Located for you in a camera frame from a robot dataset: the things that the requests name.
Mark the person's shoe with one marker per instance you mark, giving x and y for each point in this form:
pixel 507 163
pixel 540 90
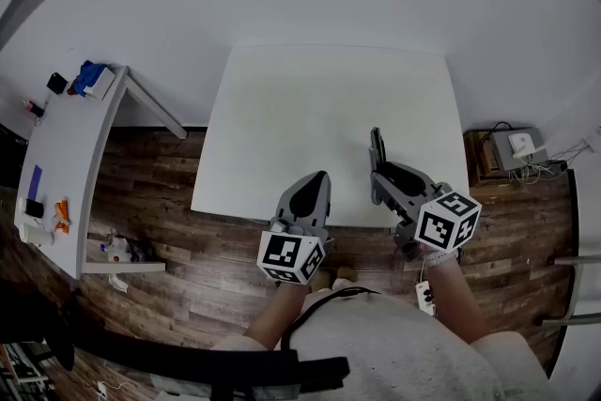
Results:
pixel 345 274
pixel 321 281

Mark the white wristband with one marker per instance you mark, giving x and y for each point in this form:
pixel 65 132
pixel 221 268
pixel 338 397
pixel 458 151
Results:
pixel 441 259

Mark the white router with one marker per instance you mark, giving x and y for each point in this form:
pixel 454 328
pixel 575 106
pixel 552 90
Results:
pixel 520 142

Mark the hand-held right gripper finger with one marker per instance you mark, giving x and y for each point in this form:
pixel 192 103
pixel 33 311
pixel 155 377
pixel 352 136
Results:
pixel 429 183
pixel 382 195

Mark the black power adapter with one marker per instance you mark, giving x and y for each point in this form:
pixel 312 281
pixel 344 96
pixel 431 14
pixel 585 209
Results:
pixel 558 166

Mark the purple notebook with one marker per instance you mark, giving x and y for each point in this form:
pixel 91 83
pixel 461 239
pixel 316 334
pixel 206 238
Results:
pixel 35 182

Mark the blue cloth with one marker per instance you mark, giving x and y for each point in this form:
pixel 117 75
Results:
pixel 89 75

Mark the white metal rack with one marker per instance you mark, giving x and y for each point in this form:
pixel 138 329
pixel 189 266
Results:
pixel 21 373

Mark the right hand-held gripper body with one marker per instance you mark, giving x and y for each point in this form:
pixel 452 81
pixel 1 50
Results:
pixel 446 220

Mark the white paper roll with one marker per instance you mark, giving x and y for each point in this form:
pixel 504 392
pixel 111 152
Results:
pixel 37 235

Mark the small black box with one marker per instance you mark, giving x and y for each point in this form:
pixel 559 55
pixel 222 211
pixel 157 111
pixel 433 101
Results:
pixel 57 82

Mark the person's grey shirt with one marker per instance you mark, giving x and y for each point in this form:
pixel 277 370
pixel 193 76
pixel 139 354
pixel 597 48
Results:
pixel 399 352

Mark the black pouch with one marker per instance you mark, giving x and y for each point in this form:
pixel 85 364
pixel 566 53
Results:
pixel 34 208

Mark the person's right shoe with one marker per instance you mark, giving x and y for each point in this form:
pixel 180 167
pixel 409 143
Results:
pixel 345 274

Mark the white plastic bag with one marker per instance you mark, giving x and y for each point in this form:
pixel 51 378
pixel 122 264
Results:
pixel 118 284

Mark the white table frame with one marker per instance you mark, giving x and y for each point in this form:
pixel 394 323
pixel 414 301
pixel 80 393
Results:
pixel 580 291

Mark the white square table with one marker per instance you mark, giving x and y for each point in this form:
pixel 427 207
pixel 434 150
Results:
pixel 305 117

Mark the white power strip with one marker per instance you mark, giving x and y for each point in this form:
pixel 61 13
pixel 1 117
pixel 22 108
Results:
pixel 102 390
pixel 425 296

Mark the orange tool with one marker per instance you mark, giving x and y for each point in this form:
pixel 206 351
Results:
pixel 62 216

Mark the white long table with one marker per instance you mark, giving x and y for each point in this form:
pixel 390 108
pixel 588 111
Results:
pixel 61 145

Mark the white wall socket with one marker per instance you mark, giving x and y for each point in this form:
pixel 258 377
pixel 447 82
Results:
pixel 592 140

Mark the black chair backrest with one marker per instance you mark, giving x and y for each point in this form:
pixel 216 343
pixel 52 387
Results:
pixel 211 364

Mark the white cardboard box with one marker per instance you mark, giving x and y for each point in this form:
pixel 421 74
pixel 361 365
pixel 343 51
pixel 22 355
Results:
pixel 102 84

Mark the small red object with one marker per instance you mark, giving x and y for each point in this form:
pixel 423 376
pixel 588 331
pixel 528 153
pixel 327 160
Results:
pixel 34 108

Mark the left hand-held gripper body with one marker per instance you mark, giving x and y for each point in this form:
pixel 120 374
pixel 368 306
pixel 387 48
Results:
pixel 286 256

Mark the person's left forearm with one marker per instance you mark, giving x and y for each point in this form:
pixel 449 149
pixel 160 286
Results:
pixel 277 319

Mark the person's left shoe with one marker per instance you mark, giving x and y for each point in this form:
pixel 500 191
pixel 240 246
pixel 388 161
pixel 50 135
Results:
pixel 321 281

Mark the flat grey device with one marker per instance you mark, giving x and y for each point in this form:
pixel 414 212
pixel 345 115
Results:
pixel 537 141

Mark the black waste bin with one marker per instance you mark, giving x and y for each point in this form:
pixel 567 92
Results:
pixel 141 251

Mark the person's right forearm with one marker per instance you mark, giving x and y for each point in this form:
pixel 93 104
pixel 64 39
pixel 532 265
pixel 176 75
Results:
pixel 453 300

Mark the stack of cardboard boxes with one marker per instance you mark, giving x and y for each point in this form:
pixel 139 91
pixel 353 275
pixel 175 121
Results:
pixel 479 159

